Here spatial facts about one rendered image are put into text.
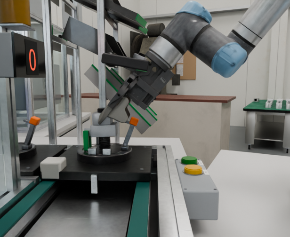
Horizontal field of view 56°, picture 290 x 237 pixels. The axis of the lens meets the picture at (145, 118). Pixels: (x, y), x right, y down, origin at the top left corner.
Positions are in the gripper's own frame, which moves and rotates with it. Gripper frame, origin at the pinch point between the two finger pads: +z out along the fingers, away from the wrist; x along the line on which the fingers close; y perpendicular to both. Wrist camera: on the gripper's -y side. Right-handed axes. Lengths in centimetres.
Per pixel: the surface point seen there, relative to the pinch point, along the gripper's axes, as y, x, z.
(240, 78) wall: 168, 621, -153
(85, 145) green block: 1.4, -2.0, 7.8
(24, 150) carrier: -9.5, -2.5, 18.7
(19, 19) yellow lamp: -19.9, -20.8, -8.7
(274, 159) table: 60, 37, -22
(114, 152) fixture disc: 8.1, -3.1, 4.2
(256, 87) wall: 208, 606, -160
